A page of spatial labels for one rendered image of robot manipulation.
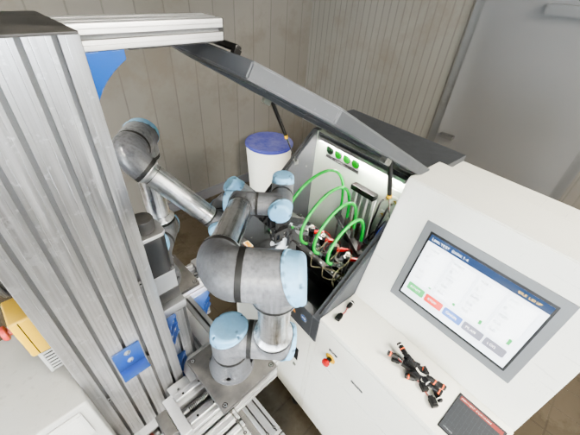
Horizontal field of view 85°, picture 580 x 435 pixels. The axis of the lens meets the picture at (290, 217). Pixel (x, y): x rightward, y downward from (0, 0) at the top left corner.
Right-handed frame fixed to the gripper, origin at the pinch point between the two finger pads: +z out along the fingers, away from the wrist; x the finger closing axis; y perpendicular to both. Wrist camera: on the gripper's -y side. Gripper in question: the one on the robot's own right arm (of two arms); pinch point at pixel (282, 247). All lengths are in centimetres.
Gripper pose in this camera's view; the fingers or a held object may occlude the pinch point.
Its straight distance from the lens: 129.6
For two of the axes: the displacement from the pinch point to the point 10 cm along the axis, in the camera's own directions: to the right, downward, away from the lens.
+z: -0.6, 7.8, 6.2
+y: -7.7, 3.6, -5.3
